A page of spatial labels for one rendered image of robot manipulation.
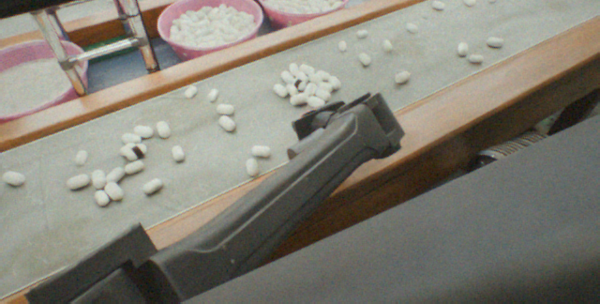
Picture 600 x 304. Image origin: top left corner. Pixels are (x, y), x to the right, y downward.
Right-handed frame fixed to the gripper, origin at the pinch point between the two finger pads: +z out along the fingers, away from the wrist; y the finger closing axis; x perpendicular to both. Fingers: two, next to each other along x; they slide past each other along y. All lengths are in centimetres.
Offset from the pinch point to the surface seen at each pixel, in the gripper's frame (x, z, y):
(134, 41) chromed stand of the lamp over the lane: -26.3, 18.7, 21.4
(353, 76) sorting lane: -4.1, 7.6, -18.7
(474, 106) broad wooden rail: 8.1, -11.3, -31.8
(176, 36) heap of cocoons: -27.0, 35.5, 10.2
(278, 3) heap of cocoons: -27.6, 36.3, -20.1
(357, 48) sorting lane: -9.3, 14.0, -26.0
